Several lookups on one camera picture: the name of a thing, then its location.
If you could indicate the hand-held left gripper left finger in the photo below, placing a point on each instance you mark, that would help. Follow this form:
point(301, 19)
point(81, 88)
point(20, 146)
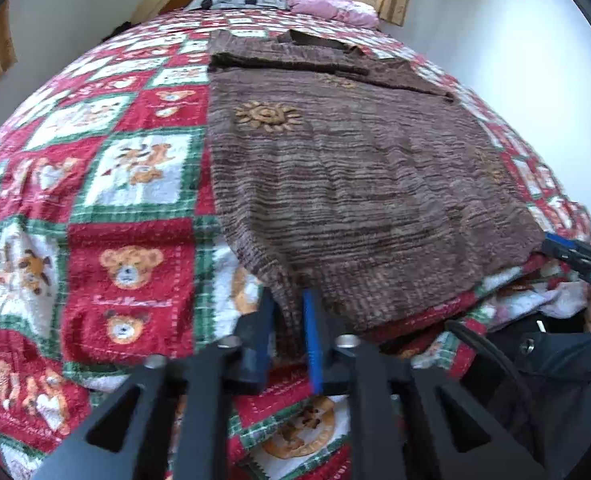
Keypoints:
point(256, 357)

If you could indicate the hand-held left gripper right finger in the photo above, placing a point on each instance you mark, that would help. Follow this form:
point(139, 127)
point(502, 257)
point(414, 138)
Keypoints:
point(314, 350)

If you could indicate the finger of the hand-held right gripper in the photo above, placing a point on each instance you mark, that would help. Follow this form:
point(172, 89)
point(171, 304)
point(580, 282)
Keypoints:
point(560, 240)
point(570, 257)

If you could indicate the brown knitted sweater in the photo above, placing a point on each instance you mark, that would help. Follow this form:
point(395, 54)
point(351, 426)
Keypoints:
point(355, 185)

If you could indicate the white pink bedsheet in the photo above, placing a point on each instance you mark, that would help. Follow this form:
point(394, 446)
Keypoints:
point(545, 305)

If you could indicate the person's dark clothing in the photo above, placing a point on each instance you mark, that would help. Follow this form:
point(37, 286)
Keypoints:
point(560, 385)

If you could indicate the red bear printed blanket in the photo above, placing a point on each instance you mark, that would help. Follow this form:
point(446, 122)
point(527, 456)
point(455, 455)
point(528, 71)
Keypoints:
point(125, 210)

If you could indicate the pink pillow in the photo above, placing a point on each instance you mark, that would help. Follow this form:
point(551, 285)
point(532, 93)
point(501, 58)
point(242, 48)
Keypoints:
point(333, 6)

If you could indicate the black object beside bed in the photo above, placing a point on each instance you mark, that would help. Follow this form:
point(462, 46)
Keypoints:
point(117, 30)

